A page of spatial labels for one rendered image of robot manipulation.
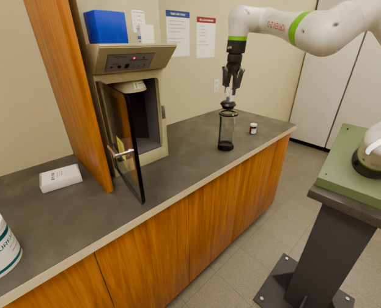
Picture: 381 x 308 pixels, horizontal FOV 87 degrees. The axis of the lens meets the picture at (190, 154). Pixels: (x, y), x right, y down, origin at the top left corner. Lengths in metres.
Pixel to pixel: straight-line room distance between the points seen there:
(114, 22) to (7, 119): 0.75
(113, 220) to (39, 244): 0.23
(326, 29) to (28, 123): 1.30
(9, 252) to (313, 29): 1.09
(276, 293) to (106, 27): 1.76
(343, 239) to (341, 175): 0.31
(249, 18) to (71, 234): 1.12
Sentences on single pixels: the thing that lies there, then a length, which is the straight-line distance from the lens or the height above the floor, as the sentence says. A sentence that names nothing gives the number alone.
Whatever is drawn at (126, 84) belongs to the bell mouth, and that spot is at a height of 1.35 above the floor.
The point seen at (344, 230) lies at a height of 0.77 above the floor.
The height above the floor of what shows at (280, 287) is 0.02.
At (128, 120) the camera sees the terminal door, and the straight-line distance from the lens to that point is 0.61.
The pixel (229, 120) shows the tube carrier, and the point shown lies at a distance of 1.15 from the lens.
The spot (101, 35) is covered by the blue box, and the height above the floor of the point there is 1.53.
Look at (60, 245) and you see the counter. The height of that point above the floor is 0.94.
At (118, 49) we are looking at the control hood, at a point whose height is 1.49.
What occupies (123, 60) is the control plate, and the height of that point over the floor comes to 1.46.
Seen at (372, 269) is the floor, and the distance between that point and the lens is 2.23.
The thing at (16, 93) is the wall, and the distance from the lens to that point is 1.28.
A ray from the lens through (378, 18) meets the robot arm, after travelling 0.86.
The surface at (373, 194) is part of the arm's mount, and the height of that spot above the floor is 0.99.
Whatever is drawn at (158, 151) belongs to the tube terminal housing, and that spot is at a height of 0.99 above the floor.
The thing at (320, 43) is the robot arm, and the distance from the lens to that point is 0.78.
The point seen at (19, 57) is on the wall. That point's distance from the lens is 1.27.
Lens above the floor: 1.51
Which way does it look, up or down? 29 degrees down
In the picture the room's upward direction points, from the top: straight up
